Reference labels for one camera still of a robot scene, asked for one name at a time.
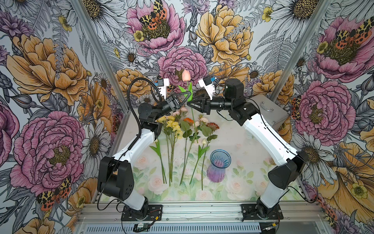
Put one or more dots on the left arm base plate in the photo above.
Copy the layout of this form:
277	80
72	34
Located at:
151	212

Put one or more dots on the aluminium front rail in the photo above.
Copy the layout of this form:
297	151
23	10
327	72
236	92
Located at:
203	212

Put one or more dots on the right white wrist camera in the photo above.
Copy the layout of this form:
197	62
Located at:
208	83

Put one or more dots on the silver first aid case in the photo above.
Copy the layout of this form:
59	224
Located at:
272	113

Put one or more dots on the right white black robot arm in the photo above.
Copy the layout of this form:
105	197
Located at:
247	113

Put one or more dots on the dark red gerbera stem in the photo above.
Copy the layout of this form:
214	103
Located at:
209	129

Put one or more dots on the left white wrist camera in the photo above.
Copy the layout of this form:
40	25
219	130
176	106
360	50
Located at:
162	85

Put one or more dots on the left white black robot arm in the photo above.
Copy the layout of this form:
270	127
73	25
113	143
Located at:
115	178

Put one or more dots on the pink tulip stem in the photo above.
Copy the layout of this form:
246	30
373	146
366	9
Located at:
186	77

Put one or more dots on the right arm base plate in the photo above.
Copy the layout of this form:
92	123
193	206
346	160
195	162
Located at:
251	211

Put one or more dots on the white tulip right stem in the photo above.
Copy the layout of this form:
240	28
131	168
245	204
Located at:
203	148

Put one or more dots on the orange gerbera stem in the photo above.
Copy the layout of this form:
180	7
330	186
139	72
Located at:
186	125

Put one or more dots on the pink rosebud spray stem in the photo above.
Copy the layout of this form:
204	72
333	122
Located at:
182	112

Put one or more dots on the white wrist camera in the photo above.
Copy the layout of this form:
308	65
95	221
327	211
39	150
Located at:
162	85
208	83

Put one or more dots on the yellow rose bunch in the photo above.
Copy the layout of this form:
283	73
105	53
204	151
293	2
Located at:
173	132

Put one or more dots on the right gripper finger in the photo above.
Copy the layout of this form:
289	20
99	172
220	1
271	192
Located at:
202	97
199	105

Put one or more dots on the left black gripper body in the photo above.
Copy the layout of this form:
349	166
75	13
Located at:
172	103

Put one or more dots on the green circuit board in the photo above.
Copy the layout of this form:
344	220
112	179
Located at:
141	227

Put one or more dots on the blue purple glass vase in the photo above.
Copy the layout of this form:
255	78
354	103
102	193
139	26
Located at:
220	160

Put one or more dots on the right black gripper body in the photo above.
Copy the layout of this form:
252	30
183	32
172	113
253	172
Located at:
218	103

